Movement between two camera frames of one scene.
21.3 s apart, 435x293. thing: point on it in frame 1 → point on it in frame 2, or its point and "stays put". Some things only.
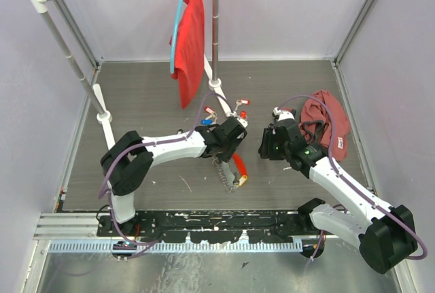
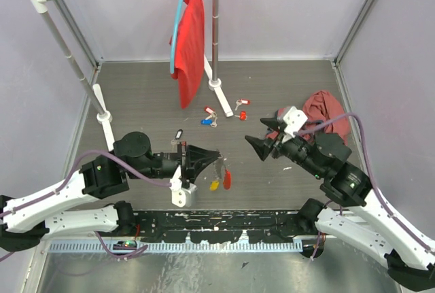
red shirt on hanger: [190, 45] stays put
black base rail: [213, 227] stays put
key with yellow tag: [240, 181] → [214, 185]
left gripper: [227, 156] → [196, 158]
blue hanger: [172, 64] stays put
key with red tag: [211, 111] stays put
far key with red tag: [242, 100] stays put
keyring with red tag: [240, 164] → [227, 179]
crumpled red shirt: [316, 126] stays put
